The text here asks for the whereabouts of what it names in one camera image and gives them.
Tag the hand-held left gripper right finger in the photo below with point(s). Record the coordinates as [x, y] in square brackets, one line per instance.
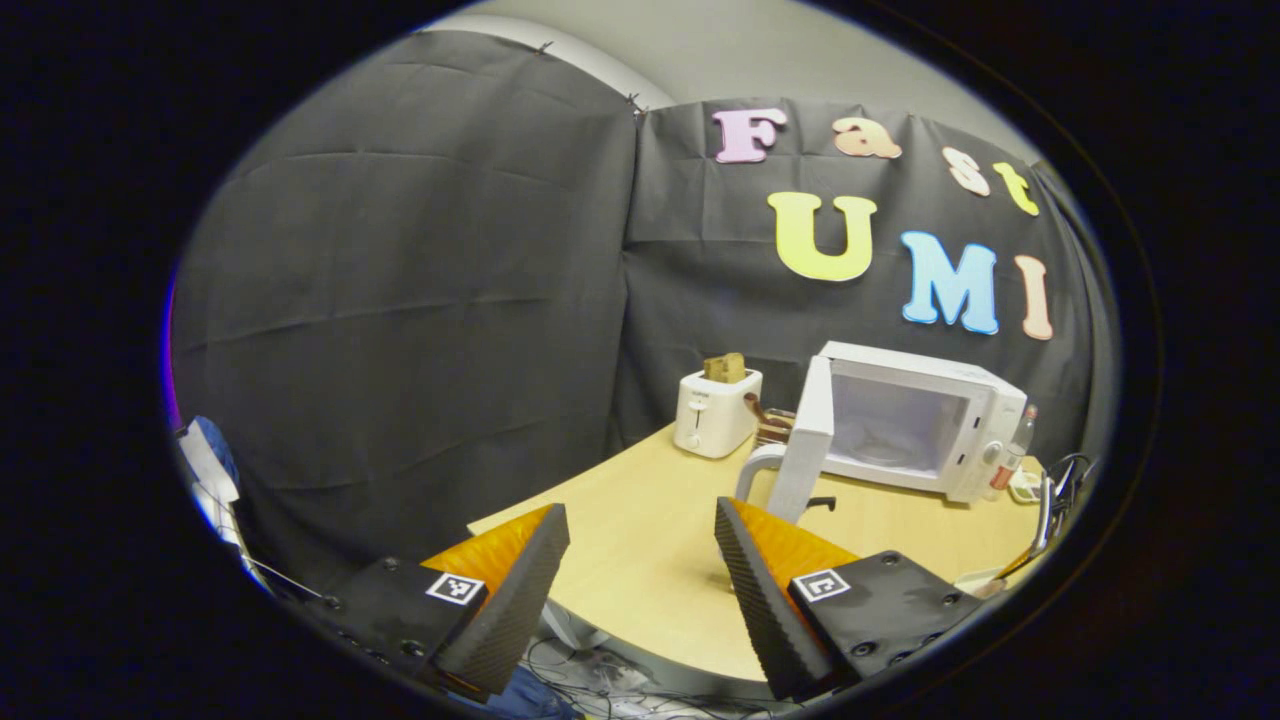
[765, 620]

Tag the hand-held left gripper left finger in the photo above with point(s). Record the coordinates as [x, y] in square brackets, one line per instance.
[515, 610]

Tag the white microwave oven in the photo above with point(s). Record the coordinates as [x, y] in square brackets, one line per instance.
[900, 365]

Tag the white table leg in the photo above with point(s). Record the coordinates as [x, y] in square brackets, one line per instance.
[570, 625]

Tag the small white tray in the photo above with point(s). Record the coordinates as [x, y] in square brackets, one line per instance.
[975, 582]

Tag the white toaster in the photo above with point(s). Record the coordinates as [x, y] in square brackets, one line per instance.
[705, 415]

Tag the brown toast slice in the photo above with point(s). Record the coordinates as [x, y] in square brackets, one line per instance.
[725, 368]

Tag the white divided dish of beans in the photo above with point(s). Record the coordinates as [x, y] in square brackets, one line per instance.
[1025, 488]

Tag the plastic bottle with red label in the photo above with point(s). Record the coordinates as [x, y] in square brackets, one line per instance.
[1022, 430]

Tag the black backdrop cloth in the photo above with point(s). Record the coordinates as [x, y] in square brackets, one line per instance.
[400, 300]

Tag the blue and white object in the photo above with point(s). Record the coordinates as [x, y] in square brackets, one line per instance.
[210, 470]

